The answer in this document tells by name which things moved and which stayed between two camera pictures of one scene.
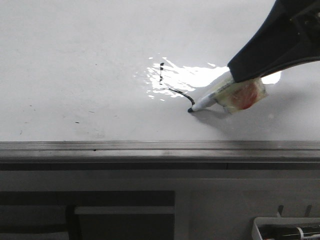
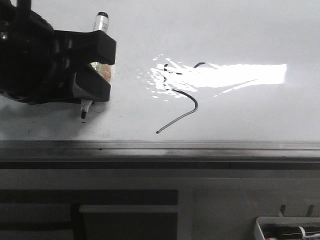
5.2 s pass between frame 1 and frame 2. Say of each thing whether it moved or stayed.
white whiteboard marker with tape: moved
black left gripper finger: moved
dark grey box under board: stayed
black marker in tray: stayed
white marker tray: stayed
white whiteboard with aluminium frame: stayed
